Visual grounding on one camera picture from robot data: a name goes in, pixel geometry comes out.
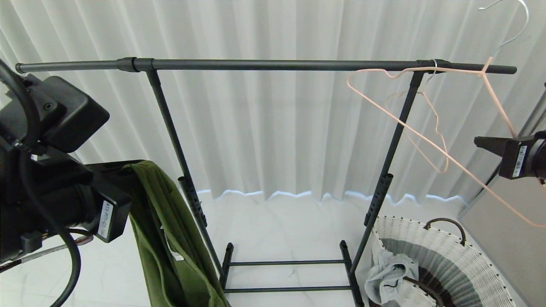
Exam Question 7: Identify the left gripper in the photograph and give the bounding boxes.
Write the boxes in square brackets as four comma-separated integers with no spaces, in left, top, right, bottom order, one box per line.
[0,168,132,261]

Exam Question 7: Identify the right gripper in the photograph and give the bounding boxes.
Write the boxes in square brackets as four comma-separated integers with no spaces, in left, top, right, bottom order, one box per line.
[498,130,546,180]

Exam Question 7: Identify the pink clothes hanger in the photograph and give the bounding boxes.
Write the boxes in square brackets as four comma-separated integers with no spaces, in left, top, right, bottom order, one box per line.
[384,60,449,174]
[346,0,546,227]

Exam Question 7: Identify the green printed t-shirt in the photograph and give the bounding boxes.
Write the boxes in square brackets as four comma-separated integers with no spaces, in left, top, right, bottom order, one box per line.
[124,160,231,307]

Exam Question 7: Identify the white laundry basket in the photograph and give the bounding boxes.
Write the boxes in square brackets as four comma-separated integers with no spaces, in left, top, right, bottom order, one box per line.
[369,215,517,307]

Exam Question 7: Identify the black clothes rack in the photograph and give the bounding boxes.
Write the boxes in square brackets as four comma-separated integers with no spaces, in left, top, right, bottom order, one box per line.
[15,57,517,307]

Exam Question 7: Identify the white curtain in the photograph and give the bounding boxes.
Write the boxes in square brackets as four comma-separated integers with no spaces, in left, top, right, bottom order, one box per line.
[0,0,546,203]

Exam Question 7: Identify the pale grey shorts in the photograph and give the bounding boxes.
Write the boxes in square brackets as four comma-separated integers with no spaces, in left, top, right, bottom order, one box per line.
[365,249,421,305]

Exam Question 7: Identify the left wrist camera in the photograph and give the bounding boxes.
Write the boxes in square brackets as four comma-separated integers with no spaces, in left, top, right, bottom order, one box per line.
[0,75,110,171]

